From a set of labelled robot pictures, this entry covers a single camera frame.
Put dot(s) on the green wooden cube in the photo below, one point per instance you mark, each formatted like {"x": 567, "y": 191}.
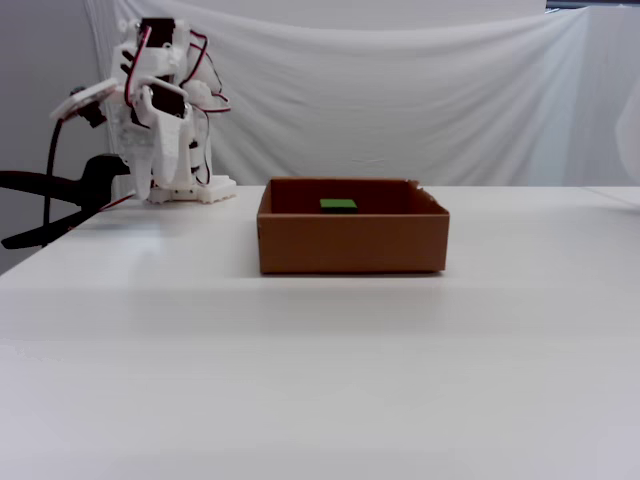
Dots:
{"x": 339, "y": 203}

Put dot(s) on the black table clamp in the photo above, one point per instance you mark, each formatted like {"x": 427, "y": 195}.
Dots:
{"x": 55, "y": 185}

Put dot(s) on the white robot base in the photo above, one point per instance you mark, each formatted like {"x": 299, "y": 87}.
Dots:
{"x": 215, "y": 189}

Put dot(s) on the wrist camera on white mount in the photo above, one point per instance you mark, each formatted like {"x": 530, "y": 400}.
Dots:
{"x": 82, "y": 102}

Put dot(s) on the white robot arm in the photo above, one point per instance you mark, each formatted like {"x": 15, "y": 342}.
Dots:
{"x": 165, "y": 55}

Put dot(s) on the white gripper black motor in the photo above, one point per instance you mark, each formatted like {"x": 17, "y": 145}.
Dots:
{"x": 159, "y": 134}

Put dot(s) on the brown cardboard box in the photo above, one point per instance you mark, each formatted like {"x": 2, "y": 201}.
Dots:
{"x": 350, "y": 242}

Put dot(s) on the white backdrop cloth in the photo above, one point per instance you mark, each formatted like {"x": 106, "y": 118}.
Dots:
{"x": 400, "y": 100}

